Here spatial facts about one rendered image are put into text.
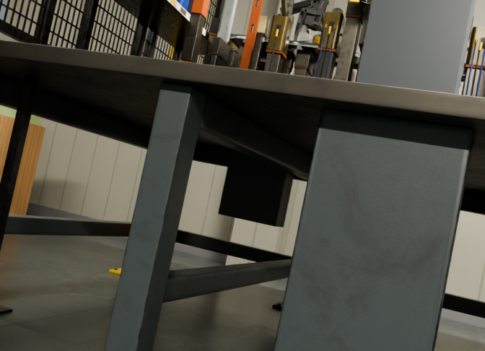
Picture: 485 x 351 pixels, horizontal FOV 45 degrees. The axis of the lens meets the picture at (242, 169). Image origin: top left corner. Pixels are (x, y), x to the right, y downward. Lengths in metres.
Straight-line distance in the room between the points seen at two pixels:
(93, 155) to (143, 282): 3.31
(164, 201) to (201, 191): 2.82
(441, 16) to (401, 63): 0.12
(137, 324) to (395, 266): 0.55
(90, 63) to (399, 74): 0.68
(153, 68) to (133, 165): 3.09
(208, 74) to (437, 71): 0.46
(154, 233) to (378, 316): 0.49
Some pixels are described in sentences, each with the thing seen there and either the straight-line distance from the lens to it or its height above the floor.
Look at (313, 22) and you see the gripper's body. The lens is 2.17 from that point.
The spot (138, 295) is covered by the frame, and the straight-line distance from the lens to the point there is 1.29.
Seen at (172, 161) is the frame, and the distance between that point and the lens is 1.27.
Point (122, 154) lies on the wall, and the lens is 4.41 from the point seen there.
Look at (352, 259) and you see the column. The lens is 1.18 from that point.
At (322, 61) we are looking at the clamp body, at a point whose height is 0.91.
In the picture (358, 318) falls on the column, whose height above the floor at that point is 0.26.
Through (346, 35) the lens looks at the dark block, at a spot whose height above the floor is 1.00.
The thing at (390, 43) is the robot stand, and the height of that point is 0.82.
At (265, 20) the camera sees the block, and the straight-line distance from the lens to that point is 2.04.
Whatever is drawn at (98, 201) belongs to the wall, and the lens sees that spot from 4.48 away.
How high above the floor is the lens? 0.44
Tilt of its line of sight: 3 degrees up
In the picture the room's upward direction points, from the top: 12 degrees clockwise
